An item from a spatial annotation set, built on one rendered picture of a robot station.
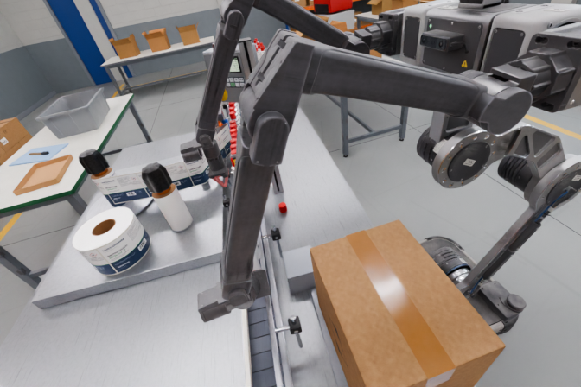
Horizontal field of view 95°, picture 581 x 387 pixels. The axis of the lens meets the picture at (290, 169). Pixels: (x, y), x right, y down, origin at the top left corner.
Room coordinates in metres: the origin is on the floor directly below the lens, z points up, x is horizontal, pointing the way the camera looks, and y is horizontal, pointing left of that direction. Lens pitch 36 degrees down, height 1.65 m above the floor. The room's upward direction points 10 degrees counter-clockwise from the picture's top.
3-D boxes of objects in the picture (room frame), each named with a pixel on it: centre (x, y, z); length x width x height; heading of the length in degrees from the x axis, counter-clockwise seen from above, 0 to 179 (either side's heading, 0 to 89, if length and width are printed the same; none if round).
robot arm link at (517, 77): (0.40, -0.36, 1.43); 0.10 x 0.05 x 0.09; 100
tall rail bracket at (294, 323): (0.31, 0.08, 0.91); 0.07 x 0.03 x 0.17; 96
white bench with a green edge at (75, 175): (2.25, 1.86, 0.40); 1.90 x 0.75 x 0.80; 10
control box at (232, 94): (1.04, 0.14, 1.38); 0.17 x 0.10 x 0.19; 61
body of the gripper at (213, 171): (0.86, 0.27, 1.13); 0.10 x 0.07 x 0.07; 6
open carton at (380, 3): (5.67, -2.28, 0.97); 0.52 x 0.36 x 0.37; 103
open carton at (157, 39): (6.21, 2.18, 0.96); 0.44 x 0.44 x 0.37; 7
